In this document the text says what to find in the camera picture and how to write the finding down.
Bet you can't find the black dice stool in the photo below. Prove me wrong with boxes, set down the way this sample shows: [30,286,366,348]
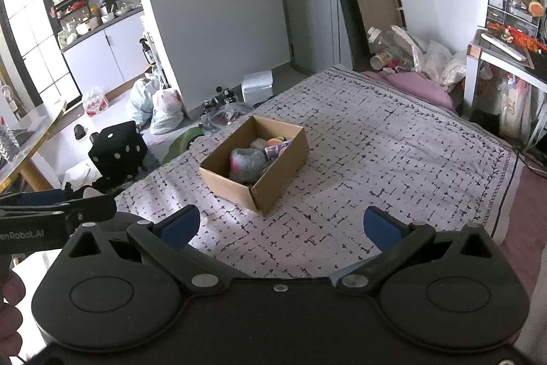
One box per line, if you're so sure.
[88,122,149,190]

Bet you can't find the white plastic bag red print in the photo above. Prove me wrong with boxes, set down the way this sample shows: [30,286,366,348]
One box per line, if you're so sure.
[149,88,185,135]

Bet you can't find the pink pillow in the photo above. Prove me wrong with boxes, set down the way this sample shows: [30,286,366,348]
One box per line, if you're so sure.
[361,70,457,113]

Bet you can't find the pale blue plastic bag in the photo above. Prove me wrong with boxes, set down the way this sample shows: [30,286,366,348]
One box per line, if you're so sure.
[127,75,161,123]

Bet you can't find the pile of dark floor clutter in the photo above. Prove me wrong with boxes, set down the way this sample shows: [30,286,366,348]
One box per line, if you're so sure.
[200,85,255,135]

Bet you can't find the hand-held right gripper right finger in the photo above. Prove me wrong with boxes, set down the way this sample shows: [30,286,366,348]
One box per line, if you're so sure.
[335,206,503,296]

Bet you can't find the marble table with gold edge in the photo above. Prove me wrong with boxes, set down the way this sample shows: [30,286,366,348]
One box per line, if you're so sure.
[0,99,68,195]

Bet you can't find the crumpled white plastic bags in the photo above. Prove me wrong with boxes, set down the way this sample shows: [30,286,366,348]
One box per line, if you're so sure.
[421,40,468,92]

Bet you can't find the printed tin can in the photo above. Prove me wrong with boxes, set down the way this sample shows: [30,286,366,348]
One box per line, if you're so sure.
[370,52,394,70]

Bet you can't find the white desk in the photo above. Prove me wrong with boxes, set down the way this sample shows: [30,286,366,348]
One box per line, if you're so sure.
[465,28,547,152]

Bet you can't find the red and white packet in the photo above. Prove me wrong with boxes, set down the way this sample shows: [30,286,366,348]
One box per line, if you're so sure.
[82,87,109,118]

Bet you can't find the green floor cushion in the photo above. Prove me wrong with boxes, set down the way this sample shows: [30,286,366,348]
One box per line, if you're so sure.
[162,126,205,165]

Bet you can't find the white storage box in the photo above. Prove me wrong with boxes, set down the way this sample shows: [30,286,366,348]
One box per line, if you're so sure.
[241,70,275,105]

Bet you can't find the purple soft packet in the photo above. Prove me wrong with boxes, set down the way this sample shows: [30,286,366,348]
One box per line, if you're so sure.
[264,140,293,161]

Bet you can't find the clear plastic jar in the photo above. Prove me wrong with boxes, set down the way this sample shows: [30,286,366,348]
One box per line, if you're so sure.
[368,26,391,54]

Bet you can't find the grey and pink plush toy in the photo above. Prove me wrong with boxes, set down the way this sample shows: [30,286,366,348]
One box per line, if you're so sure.
[229,148,270,183]

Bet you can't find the person's left hand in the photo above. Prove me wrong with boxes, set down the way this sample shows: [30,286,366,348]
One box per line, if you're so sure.
[0,272,24,349]

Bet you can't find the clear drawer organizer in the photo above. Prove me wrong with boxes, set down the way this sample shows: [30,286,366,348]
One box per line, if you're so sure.
[485,0,543,36]

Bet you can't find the brown cardboard box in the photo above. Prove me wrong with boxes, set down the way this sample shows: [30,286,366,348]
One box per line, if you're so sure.
[199,115,310,217]

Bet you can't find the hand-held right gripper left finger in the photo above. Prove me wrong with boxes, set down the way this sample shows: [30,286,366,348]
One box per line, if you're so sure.
[62,204,234,294]

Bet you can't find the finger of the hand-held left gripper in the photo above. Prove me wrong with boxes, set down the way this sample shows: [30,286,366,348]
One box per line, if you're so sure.
[0,195,117,223]
[0,189,72,207]

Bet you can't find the white kitchen cabinet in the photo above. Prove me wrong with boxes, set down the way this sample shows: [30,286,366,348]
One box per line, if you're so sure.
[61,12,148,101]

